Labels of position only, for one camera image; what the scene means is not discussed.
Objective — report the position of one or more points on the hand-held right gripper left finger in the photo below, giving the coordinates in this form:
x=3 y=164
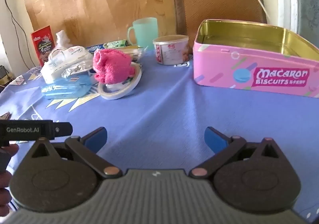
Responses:
x=96 y=139

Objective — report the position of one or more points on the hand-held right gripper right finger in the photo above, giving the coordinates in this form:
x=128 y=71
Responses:
x=215 y=139

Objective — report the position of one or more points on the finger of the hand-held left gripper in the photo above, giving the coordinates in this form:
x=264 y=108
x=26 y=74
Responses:
x=63 y=129

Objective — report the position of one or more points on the pink fluffy towel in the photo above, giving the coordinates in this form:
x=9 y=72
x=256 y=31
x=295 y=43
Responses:
x=112 y=65

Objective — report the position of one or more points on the pink biscuit tin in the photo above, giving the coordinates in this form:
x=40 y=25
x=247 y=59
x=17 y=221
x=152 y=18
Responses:
x=249 y=69

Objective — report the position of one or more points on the person's left hand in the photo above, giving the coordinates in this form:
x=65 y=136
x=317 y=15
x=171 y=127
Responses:
x=10 y=149

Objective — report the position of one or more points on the blue plastic packet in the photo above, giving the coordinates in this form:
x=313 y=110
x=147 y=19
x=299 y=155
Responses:
x=67 y=87

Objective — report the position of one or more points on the white tape roll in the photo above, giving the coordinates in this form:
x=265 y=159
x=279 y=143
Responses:
x=117 y=92

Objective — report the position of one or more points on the silver foil packet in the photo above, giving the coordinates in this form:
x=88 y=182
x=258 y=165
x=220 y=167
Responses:
x=74 y=70

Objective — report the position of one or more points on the blue printed tablecloth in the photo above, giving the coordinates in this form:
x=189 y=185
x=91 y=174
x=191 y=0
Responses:
x=154 y=104

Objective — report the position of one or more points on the white plastic packet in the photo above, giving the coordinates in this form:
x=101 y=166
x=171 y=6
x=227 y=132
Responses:
x=66 y=58

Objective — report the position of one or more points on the small white tag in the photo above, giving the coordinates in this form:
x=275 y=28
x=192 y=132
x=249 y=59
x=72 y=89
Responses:
x=182 y=64

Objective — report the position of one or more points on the red printed box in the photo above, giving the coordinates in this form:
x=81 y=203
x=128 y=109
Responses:
x=42 y=44

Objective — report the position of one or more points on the white crumpled tissue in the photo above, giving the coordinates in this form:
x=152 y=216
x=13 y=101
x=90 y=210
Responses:
x=63 y=38

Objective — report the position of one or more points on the green and blue flat box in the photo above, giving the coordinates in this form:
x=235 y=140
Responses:
x=109 y=45

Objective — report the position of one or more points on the white plastic tub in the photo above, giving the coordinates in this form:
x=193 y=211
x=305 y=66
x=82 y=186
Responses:
x=170 y=49

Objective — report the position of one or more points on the green plastic cup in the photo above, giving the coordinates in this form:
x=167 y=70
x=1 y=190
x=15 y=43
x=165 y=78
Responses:
x=145 y=32

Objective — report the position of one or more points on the wooden board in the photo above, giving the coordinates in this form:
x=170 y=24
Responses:
x=99 y=2

